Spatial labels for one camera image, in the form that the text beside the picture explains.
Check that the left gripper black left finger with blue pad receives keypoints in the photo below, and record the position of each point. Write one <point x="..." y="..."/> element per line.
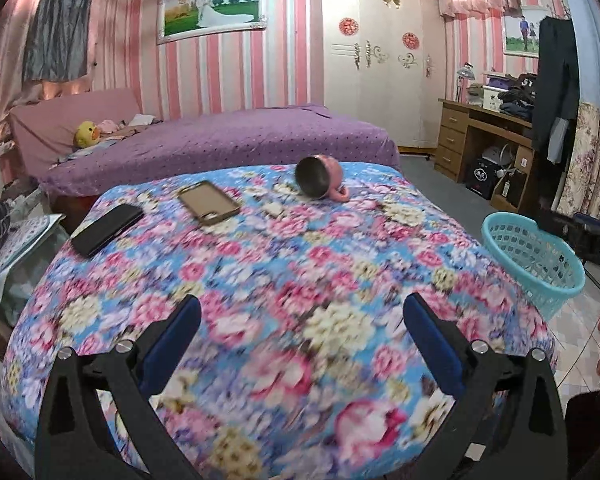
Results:
<point x="73" y="439"/>

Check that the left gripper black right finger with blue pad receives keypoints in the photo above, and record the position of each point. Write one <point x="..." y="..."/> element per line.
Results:
<point x="506" y="421"/>

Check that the floral curtain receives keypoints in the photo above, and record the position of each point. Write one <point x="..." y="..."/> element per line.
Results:
<point x="581" y="191"/>

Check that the teal plastic basket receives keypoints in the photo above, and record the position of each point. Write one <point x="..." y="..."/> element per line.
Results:
<point x="546" y="268"/>

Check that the black bag under desk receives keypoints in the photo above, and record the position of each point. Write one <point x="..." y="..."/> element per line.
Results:
<point x="482" y="177"/>

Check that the hanging dark coat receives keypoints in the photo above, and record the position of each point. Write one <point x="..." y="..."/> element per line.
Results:
<point x="557" y="88"/>

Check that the stack of folded clothes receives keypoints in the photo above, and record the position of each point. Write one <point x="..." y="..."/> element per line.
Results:
<point x="511" y="96"/>

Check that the wooden desk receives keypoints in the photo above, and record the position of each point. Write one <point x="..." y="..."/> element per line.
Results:
<point x="469" y="136"/>

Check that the black long wallet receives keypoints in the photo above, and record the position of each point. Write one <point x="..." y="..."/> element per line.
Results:
<point x="105" y="229"/>

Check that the dotted fabric storage box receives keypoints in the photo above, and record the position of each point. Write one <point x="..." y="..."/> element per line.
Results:
<point x="30" y="248"/>

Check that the desk lamp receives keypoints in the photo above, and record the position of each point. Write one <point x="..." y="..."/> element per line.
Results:
<point x="465" y="75"/>

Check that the floral bed cover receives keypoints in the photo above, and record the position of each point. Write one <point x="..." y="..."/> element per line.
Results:
<point x="302" y="368"/>

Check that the small framed couple photo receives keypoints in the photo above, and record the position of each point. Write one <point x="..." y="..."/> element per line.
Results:
<point x="521" y="31"/>

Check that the brown phone case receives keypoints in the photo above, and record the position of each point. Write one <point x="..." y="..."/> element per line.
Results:
<point x="208" y="204"/>

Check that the white wardrobe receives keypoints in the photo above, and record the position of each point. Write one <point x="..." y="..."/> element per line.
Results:
<point x="384" y="63"/>

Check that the pink mug dark inside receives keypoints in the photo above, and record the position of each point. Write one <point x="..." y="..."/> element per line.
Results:
<point x="321" y="176"/>

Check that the yellow duck plush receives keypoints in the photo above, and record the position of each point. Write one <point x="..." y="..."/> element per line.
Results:
<point x="87" y="135"/>

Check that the pink headboard cover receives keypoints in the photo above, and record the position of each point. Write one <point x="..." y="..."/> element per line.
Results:
<point x="44" y="131"/>

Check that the purple dotted bedspread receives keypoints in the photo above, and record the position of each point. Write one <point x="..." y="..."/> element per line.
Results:
<point x="263" y="136"/>

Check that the grey curtain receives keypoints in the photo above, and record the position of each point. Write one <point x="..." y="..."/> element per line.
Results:
<point x="57" y="42"/>

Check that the framed wedding photo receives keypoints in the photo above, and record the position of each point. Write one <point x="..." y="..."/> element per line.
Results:
<point x="182" y="19"/>

